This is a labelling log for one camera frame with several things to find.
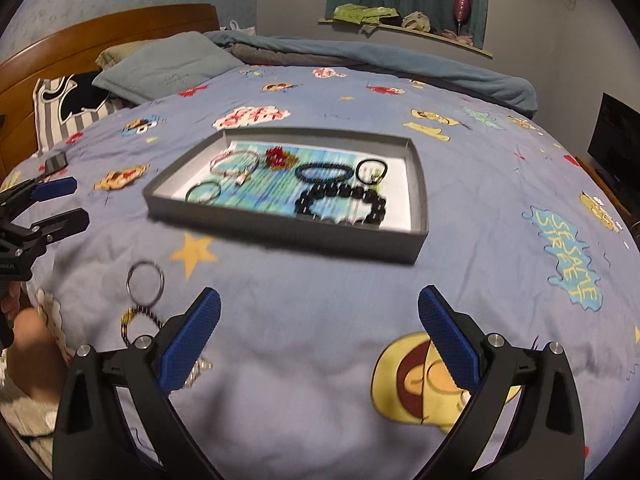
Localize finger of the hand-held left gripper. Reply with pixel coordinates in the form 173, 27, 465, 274
0, 176, 78, 211
0, 207, 91, 249

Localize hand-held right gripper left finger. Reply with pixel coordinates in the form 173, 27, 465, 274
52, 286, 223, 480

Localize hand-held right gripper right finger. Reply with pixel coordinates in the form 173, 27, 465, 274
417, 285, 586, 480

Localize thin silver bangle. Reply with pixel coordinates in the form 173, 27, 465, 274
185, 181, 222, 204

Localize grey shallow cardboard box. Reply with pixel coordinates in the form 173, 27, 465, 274
142, 126, 431, 266

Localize pink cord bracelet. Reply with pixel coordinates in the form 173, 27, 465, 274
210, 150, 261, 187

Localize large black bead bracelet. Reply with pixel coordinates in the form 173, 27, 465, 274
294, 183, 388, 226

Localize black hair tie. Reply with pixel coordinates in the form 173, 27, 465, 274
356, 157, 390, 184

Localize blue beaded rope bracelet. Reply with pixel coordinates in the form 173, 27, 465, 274
294, 161, 352, 184

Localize person's left hand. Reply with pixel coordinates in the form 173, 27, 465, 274
0, 284, 22, 323

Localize black phone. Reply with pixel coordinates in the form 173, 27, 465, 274
37, 152, 68, 178

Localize striped black and white cushion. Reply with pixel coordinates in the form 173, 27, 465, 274
32, 74, 126, 153

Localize person's leg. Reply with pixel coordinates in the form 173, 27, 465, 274
0, 305, 71, 411

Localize blue cartoon printed duvet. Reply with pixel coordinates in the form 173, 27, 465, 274
0, 62, 640, 480

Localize olive pillow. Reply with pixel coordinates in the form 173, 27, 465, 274
95, 42, 132, 68

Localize white shorts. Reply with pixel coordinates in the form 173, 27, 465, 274
0, 385, 61, 438

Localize wooden headboard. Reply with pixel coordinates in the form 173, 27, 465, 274
0, 3, 221, 171

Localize blue-grey pillow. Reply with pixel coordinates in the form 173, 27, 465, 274
92, 31, 246, 103

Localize blue-green printed paper sheet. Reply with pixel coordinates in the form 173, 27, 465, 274
172, 142, 406, 228

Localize wooden television stand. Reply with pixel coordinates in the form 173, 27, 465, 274
575, 155, 633, 221

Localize grey blanket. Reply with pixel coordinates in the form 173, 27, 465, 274
227, 42, 371, 68

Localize black television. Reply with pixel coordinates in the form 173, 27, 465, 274
587, 92, 640, 196

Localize blue folded blanket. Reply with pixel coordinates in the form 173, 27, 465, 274
202, 30, 537, 113

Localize wooden window shelf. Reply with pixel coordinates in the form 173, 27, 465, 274
318, 16, 493, 58

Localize beige cloth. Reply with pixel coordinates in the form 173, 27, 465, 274
402, 10, 432, 33

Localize green cloth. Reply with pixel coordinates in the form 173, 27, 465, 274
332, 4, 401, 26

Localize dark purple bead bracelet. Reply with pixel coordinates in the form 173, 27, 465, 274
120, 304, 166, 347

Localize silver wire bangle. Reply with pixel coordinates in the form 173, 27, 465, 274
126, 259, 166, 307

